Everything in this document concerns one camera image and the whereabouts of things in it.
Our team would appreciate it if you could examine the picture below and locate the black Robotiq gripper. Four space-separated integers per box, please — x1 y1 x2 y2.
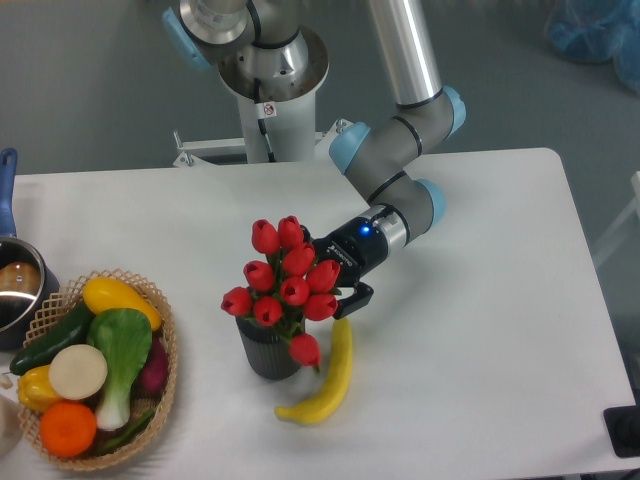
300 217 389 320

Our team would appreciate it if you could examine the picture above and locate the red tulip bouquet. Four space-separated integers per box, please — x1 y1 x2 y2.
221 216 340 368

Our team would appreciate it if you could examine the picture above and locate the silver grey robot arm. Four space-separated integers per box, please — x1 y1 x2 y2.
312 1 466 319

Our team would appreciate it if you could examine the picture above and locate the dark grey ribbed vase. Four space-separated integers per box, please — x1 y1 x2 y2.
236 317 301 380

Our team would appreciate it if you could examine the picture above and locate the yellow banana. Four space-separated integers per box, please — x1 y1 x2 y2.
274 317 354 425

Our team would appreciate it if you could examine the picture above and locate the purple sweet potato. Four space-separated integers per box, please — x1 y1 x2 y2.
138 337 169 395

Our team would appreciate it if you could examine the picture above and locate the green bok choy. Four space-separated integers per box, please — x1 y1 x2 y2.
87 308 152 431

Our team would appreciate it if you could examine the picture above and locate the yellow squash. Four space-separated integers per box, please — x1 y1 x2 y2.
82 277 162 331

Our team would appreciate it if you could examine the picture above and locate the green chili pepper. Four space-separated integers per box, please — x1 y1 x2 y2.
93 409 155 456

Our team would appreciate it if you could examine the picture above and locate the woven wicker basket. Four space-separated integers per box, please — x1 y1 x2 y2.
19 269 178 472

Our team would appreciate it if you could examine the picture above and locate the dark green cucumber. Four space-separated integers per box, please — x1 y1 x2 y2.
9 301 95 376

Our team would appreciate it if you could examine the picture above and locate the white round radish slice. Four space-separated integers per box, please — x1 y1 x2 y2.
49 344 108 400

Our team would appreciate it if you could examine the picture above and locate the orange fruit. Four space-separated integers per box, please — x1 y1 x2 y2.
39 402 97 458

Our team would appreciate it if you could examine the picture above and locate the yellow bell pepper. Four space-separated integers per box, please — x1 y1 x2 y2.
18 365 63 413

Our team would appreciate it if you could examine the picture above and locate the black device at table edge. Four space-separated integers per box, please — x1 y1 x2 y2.
603 405 639 458

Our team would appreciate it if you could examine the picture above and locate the white garlic clove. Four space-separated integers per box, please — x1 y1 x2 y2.
0 373 13 390

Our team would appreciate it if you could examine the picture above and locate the blue plastic bag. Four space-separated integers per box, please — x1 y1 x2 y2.
544 1 639 93

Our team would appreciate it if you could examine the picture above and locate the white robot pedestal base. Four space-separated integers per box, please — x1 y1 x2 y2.
160 0 361 168

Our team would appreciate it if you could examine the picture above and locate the blue handled saucepan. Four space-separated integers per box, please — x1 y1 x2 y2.
1 148 59 352

